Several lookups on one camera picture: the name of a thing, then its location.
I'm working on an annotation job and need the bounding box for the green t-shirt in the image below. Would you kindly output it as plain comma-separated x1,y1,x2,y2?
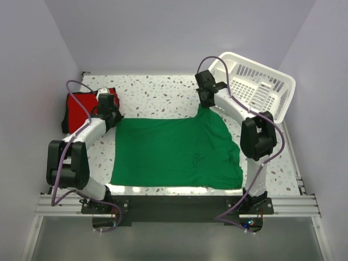
110,107,243,190

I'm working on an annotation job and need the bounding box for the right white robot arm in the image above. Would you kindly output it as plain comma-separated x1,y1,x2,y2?
195,70,277,214

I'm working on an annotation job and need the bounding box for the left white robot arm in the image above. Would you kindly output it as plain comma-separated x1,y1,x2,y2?
46,92,123,213

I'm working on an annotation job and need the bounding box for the pink folded t-shirt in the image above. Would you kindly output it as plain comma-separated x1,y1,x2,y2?
115,94,120,109

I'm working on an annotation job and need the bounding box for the red folded t-shirt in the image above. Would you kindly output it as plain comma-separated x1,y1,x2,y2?
61,88,123,136

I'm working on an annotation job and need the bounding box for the white plastic basket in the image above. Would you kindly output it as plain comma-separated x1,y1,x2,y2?
208,52,296,124

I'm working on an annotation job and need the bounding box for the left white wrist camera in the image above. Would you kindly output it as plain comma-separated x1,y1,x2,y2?
96,88,110,100

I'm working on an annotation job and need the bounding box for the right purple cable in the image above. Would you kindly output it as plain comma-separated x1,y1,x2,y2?
196,55,285,234

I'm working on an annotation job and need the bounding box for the purple cable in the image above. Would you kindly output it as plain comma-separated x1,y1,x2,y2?
50,79,123,233
196,55,285,234

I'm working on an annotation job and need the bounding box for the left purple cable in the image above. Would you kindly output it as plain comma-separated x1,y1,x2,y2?
50,79,123,233

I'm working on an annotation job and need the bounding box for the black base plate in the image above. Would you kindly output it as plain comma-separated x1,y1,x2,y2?
80,195,274,232

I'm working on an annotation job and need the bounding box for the aluminium frame rail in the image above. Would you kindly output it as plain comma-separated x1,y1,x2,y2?
35,195,321,218

